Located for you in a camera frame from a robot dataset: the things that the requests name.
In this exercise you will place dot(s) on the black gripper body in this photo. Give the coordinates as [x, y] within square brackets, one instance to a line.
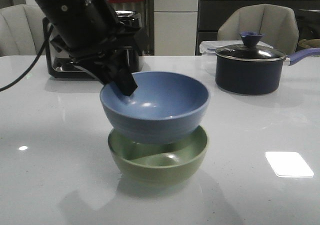
[131, 38]

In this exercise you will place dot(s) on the black gripper finger in bowl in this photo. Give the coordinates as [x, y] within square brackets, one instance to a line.
[122, 78]

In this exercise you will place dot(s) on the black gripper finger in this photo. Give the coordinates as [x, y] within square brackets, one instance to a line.
[95, 69]

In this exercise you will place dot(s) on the blue bowl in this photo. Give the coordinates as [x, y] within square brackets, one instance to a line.
[165, 107]

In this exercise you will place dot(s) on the green bowl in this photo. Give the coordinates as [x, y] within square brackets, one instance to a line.
[160, 165]

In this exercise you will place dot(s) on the black chrome four-slot toaster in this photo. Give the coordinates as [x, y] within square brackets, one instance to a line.
[60, 66]

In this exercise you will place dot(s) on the white refrigerator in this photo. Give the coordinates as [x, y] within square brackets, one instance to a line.
[175, 27]

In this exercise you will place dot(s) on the beige armchair left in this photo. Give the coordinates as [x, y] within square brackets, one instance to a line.
[21, 30]

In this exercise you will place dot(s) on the beige armchair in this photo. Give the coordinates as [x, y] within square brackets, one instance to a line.
[21, 30]
[277, 23]

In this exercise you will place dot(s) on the clear plastic storage container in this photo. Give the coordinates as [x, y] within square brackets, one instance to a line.
[209, 47]

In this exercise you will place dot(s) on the dark kitchen counter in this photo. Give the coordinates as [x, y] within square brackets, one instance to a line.
[213, 13]

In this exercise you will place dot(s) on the dark blue saucepan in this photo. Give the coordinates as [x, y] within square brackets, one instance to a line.
[255, 77]

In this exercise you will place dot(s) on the glass pot lid blue knob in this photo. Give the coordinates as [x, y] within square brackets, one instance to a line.
[249, 50]

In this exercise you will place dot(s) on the beige armchair right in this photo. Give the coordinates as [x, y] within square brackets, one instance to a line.
[277, 23]

